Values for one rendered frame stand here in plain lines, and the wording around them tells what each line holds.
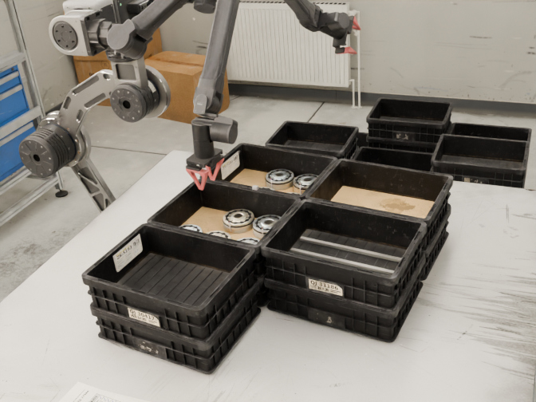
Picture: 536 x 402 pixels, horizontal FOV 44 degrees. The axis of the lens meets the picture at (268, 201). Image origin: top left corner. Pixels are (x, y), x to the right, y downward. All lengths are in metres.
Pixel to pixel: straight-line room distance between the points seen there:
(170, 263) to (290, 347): 0.45
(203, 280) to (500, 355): 0.84
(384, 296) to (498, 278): 0.49
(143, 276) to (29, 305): 0.42
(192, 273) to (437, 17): 3.34
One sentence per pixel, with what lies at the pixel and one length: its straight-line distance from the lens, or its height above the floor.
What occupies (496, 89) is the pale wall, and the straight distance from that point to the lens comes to 5.04.
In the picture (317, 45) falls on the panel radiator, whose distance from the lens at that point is 5.07.
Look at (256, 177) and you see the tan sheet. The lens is 2.47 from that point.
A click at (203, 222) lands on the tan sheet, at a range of 2.23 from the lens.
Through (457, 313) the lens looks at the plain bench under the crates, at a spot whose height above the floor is 0.70.
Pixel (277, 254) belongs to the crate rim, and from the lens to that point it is 1.86.
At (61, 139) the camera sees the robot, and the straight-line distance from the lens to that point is 2.79.
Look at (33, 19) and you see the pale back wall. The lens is 5.48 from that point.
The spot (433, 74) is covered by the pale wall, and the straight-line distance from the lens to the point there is 5.06.
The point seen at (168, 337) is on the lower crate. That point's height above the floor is 0.81.
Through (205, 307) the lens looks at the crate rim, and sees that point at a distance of 1.70.
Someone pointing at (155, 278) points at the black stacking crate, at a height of 0.83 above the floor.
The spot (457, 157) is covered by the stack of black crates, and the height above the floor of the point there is 0.49.
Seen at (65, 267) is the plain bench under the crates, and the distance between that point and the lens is 2.40.
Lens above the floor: 1.98
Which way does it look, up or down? 30 degrees down
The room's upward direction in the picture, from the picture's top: 5 degrees counter-clockwise
